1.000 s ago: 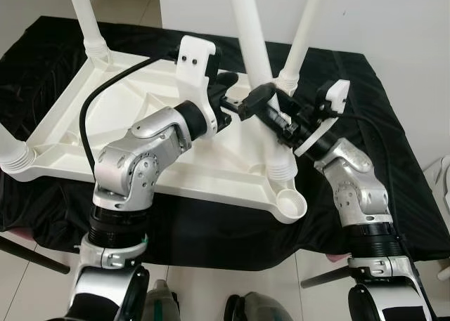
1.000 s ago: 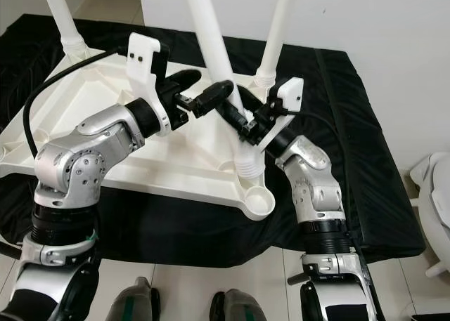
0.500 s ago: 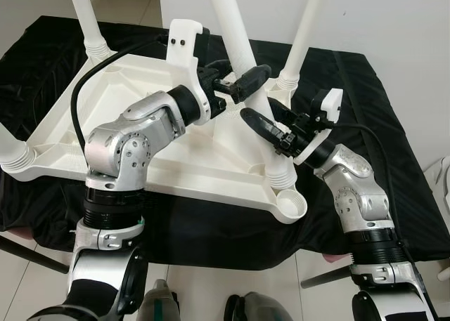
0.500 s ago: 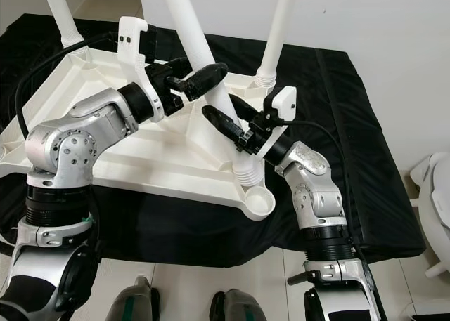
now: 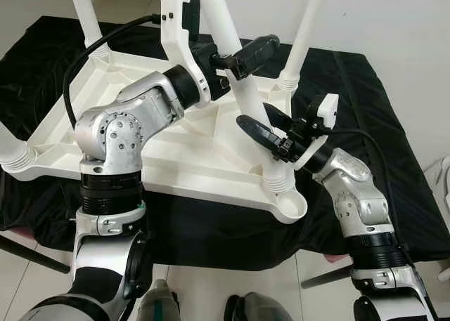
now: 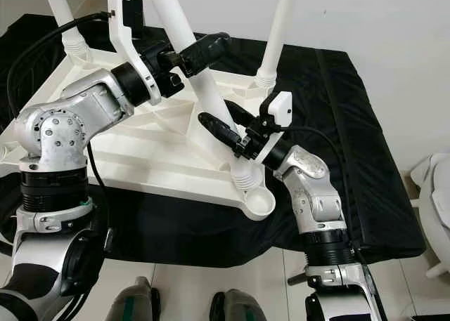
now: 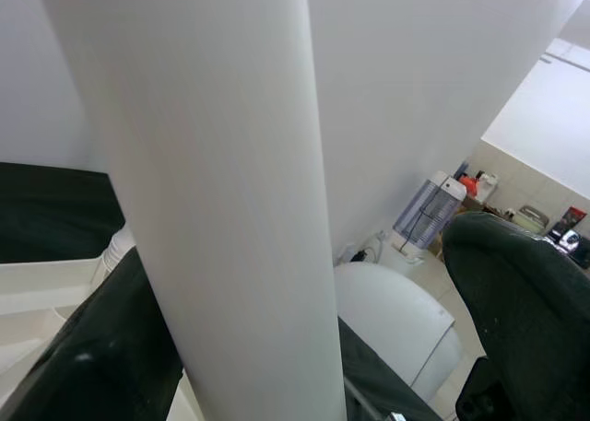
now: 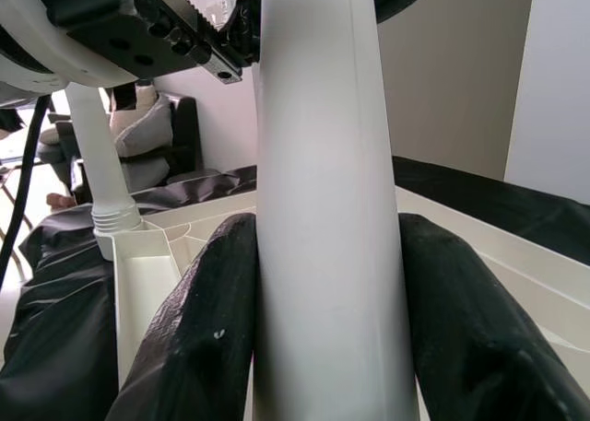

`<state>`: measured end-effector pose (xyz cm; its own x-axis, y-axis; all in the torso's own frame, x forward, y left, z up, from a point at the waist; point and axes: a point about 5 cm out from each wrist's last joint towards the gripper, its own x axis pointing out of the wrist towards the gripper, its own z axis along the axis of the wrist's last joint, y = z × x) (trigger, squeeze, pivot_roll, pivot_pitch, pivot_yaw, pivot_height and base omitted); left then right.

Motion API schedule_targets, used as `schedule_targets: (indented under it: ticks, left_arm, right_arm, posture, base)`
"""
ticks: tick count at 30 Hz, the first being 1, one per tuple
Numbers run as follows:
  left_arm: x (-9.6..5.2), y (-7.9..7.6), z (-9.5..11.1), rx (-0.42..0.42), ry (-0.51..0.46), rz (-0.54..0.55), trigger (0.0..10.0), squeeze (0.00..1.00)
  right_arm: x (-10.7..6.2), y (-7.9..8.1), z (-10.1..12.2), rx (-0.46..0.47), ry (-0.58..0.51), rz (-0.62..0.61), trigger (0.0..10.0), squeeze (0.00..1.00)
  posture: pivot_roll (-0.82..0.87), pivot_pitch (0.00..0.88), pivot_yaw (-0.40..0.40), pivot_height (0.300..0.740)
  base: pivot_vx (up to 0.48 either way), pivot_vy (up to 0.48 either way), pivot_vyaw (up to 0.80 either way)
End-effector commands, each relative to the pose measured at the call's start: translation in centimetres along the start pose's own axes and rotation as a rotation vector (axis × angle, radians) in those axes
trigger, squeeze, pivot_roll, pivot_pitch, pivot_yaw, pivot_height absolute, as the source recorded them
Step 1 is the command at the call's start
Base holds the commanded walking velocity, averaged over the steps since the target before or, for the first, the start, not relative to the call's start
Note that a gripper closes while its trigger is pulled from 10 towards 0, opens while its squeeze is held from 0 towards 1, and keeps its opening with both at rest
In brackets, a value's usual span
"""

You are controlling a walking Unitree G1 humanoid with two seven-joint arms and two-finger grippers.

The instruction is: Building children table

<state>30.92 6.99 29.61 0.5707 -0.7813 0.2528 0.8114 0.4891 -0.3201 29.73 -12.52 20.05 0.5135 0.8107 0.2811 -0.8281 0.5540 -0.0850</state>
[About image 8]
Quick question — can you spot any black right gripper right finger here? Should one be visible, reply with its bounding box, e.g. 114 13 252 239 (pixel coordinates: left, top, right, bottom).
396 212 590 421

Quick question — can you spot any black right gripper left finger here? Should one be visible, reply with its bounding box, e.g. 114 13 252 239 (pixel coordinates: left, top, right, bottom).
104 212 259 421

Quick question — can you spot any white plastic table top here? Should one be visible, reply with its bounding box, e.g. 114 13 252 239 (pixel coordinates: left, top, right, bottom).
94 184 590 421

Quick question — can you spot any white plastic table leg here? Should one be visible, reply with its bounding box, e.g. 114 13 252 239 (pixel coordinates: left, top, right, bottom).
251 0 420 421
64 82 140 238

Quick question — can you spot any beige pillow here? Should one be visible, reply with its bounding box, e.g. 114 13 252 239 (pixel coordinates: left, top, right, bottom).
108 79 160 123

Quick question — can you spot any grey pillow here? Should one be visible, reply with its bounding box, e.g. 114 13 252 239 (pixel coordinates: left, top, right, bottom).
112 93 174 158

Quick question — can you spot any black sofa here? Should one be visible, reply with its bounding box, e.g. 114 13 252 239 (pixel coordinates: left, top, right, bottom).
39 96 204 196

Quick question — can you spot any black tablecloth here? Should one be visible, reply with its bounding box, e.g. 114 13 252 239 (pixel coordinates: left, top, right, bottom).
0 156 590 421

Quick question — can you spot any person bare foot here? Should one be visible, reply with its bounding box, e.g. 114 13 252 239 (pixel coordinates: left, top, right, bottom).
45 192 78 210

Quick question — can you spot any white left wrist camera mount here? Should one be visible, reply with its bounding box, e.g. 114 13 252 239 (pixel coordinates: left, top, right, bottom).
0 0 139 93

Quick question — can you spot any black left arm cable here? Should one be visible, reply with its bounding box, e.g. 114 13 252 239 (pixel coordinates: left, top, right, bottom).
0 93 53 279

